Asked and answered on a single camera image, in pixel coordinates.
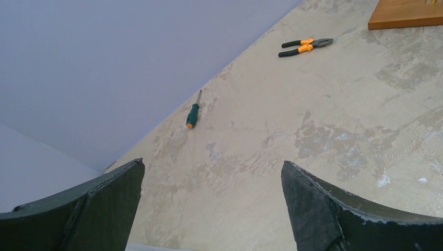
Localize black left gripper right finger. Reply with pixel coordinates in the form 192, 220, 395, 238
281, 161, 442, 250

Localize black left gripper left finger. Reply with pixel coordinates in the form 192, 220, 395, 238
1, 158, 145, 250

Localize wooden rack base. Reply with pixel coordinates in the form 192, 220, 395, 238
368, 0, 442, 30

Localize small dark object behind goblet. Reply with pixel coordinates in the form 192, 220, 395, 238
186, 89, 202, 128

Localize orange black pliers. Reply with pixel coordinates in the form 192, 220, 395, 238
278, 38, 334, 58

